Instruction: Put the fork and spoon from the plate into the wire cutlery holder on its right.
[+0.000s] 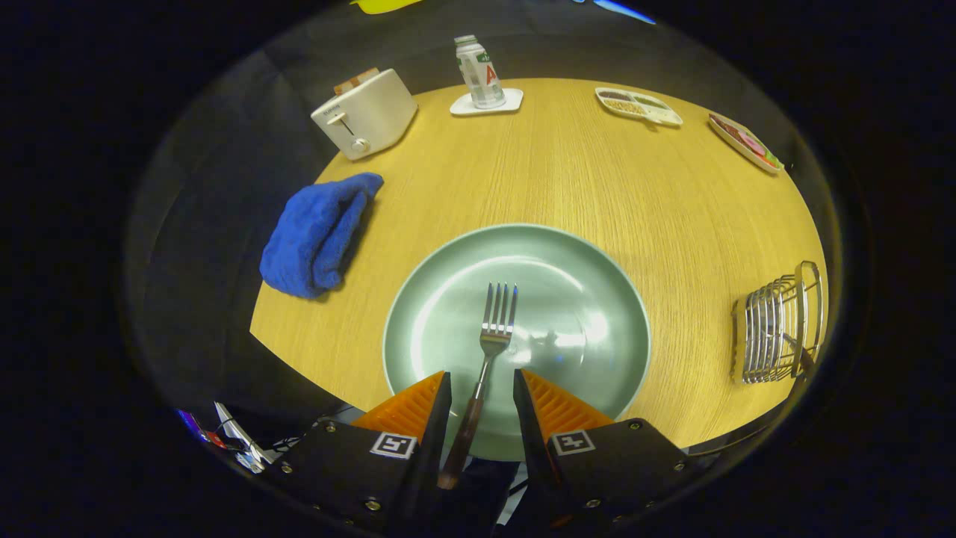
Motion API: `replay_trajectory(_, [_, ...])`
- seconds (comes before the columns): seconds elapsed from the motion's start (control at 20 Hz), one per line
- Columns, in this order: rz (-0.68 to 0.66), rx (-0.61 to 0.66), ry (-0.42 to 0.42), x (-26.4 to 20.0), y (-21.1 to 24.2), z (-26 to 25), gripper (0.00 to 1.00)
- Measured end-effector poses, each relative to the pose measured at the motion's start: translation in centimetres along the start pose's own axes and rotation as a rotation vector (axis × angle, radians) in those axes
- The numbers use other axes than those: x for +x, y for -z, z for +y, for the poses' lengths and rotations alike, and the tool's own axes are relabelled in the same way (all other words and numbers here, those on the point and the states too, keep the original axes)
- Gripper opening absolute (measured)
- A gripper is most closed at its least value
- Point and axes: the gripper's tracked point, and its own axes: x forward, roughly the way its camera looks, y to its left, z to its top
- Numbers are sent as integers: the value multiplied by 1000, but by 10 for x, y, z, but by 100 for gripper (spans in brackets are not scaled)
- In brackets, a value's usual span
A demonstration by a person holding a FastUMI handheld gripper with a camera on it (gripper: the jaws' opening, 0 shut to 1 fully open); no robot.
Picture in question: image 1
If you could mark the black backdrop cloth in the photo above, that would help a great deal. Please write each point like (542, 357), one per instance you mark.
(209, 187)

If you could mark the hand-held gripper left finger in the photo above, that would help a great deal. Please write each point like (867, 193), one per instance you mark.
(437, 426)

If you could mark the white toaster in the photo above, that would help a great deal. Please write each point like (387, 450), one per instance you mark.
(373, 112)

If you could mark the plate of meat and vegetables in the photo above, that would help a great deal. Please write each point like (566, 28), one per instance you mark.
(747, 142)

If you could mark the green plate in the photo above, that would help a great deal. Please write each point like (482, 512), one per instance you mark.
(567, 284)

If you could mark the clear plastic water bottle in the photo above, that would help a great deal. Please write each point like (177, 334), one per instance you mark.
(478, 71)

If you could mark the blue towel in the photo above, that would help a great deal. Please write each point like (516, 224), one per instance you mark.
(314, 232)

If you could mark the toast slice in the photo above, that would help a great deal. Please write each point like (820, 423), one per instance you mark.
(357, 78)

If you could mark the white square coaster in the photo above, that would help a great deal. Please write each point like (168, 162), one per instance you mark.
(512, 101)

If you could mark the white angular object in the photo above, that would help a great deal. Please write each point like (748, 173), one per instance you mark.
(239, 437)

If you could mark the white divided bean dish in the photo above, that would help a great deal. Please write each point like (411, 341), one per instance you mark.
(642, 105)

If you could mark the small red and blue object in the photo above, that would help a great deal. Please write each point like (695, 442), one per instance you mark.
(198, 430)

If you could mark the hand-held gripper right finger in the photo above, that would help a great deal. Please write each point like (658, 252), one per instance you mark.
(526, 418)

